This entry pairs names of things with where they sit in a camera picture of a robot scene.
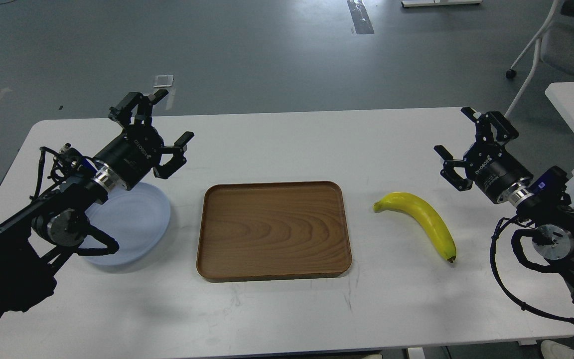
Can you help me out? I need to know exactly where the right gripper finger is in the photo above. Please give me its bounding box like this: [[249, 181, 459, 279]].
[[433, 145, 472, 191], [460, 107, 519, 150]]

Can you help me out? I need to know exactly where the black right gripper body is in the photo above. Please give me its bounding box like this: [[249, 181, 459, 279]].
[[464, 149, 533, 204]]

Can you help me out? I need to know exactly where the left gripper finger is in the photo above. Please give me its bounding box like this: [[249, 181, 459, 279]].
[[153, 132, 194, 179], [109, 89, 169, 130]]

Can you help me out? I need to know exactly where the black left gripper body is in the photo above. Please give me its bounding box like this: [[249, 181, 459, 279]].
[[93, 131, 162, 190]]

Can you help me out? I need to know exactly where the yellow banana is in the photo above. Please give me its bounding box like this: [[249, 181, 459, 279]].
[[373, 191, 457, 263]]

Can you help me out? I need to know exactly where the light blue plate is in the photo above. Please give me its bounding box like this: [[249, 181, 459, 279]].
[[84, 182, 171, 267]]

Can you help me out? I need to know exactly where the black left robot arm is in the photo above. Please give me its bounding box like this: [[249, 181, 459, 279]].
[[0, 89, 194, 318]]

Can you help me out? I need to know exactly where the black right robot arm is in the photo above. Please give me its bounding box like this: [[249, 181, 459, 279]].
[[434, 107, 574, 324]]

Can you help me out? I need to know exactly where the brown wooden tray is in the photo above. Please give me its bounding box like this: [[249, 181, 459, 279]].
[[196, 181, 352, 282]]

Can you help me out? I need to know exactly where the white office chair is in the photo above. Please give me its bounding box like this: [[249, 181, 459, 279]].
[[504, 0, 574, 118]]

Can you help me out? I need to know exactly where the white shoe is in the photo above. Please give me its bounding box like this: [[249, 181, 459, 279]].
[[540, 340, 574, 359]]

